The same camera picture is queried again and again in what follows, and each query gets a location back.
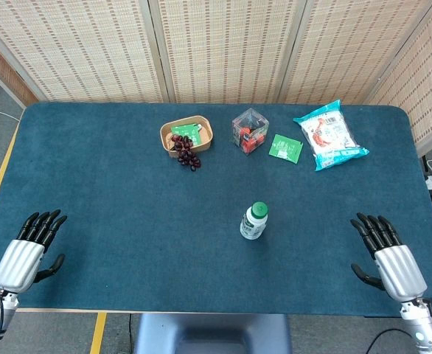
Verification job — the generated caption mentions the bamboo folding screen panel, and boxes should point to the bamboo folding screen panel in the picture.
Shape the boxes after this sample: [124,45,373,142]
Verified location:
[0,0,165,104]
[363,0,432,156]
[276,0,432,106]
[147,0,309,105]

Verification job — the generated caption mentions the brown paper bowl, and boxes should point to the brown paper bowl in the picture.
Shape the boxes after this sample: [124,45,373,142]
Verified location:
[159,115,214,159]

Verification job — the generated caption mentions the dark red grape bunch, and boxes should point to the dark red grape bunch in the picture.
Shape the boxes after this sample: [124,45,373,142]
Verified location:
[170,134,203,173]

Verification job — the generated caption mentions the clear plastic cube box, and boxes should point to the clear plastic cube box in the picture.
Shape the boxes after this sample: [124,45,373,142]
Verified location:
[231,107,270,157]

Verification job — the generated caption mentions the flat green square packet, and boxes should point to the flat green square packet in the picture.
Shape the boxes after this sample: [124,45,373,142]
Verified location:
[268,133,304,164]

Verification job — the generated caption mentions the black floor cable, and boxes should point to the black floor cable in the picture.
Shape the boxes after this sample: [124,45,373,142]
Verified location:
[365,327,411,354]

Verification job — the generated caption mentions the small green-capped bottle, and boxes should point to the small green-capped bottle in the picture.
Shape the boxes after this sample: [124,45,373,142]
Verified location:
[240,201,269,241]

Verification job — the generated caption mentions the green packet with white tab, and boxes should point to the green packet with white tab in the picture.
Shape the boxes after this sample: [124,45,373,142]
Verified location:
[170,123,203,145]

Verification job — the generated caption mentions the blue felt table cover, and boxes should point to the blue felt table cover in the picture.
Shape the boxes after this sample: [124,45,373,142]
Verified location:
[0,102,432,319]

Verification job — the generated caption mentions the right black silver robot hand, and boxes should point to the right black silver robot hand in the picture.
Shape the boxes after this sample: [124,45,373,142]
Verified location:
[349,212,429,302]

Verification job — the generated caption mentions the teal white snack bag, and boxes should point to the teal white snack bag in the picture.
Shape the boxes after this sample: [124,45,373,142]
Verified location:
[293,99,371,173]

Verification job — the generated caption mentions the white floor cable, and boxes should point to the white floor cable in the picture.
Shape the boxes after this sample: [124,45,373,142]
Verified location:
[0,105,21,122]

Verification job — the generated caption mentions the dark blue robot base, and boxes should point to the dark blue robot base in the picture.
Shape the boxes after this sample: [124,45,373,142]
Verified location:
[133,313,291,354]

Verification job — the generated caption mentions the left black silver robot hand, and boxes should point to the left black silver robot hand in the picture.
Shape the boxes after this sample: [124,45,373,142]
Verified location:
[0,209,69,295]

